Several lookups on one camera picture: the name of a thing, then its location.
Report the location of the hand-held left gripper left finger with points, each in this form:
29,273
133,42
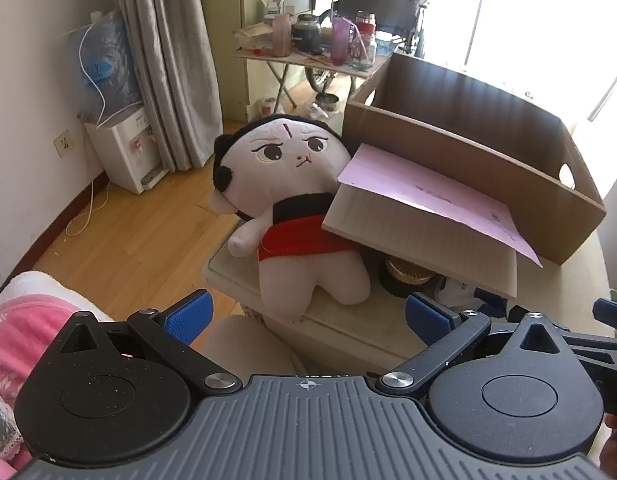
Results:
188,317

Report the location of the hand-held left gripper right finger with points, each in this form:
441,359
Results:
428,317

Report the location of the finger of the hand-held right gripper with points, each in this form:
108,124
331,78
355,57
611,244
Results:
491,302
608,308

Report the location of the white teal wipes packet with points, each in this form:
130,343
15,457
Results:
461,291

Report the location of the black tape roll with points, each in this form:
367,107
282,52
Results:
388,286

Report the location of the pink notebook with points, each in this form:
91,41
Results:
413,230

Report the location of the brown cardboard box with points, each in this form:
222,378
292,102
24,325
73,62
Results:
463,155

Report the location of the white plush doll red skirt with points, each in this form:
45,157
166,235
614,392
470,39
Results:
288,160

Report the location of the pink floral blanket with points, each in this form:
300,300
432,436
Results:
23,330

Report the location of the white water dispenser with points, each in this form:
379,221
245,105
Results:
123,160

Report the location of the white cup red label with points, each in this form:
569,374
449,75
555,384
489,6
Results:
267,106

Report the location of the metal bowl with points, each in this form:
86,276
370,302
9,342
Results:
327,102

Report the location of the grey curtain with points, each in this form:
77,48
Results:
173,60

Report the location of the water bottle under plastic bag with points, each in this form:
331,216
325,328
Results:
106,70

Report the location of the clear glass jar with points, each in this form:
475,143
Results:
367,52

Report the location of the wooden folding table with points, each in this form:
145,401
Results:
298,60

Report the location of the purple plastic cup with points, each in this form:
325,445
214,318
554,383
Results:
339,42

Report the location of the red lid jar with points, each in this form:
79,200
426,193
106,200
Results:
366,22

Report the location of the dark glass jar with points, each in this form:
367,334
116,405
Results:
307,35

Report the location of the small white carton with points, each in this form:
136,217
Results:
272,8

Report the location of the white wall socket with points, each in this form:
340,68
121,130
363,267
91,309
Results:
64,144

